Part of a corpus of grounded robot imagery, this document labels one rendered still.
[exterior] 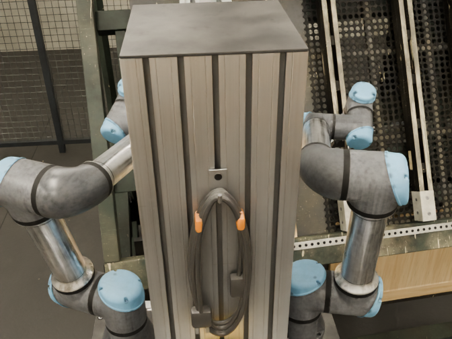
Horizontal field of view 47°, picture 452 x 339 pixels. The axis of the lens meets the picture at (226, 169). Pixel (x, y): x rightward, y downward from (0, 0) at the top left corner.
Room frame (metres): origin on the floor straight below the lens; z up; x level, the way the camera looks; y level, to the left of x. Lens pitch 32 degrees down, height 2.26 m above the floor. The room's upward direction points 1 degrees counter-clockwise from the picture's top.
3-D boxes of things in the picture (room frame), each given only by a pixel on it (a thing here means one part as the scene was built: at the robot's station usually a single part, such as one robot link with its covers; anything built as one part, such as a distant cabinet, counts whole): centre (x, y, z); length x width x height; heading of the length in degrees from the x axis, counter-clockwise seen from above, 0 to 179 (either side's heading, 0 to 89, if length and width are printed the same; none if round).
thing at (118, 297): (1.01, 0.29, 1.20); 0.13 x 0.12 x 0.14; 69
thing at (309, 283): (1.04, -0.21, 1.20); 0.13 x 0.12 x 0.14; 81
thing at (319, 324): (1.05, -0.21, 1.09); 0.15 x 0.15 x 0.10
